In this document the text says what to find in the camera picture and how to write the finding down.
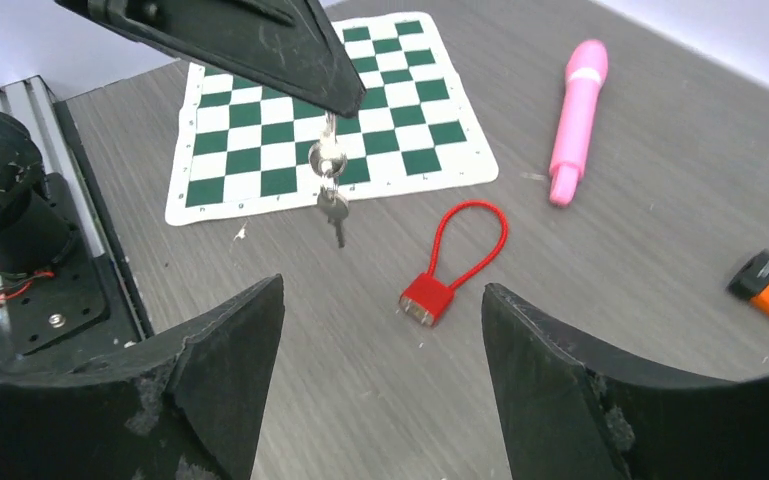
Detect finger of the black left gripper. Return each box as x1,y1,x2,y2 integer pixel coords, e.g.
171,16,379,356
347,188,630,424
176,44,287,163
57,0,366,118

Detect pink toy microphone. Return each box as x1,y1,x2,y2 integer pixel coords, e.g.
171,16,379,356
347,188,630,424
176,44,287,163
549,39,608,207

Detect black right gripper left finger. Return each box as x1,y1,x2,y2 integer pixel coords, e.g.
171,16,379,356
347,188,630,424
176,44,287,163
0,275,285,479

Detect red cable padlock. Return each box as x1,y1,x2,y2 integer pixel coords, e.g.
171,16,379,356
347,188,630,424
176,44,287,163
398,199,509,328

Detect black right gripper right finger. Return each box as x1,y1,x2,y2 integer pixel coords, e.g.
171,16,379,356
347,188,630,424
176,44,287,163
481,283,769,480

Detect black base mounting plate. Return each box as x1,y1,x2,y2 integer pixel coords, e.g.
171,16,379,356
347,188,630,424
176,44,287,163
0,102,154,377

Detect green white chessboard mat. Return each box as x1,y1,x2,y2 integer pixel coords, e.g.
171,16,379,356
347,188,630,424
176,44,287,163
164,11,500,228

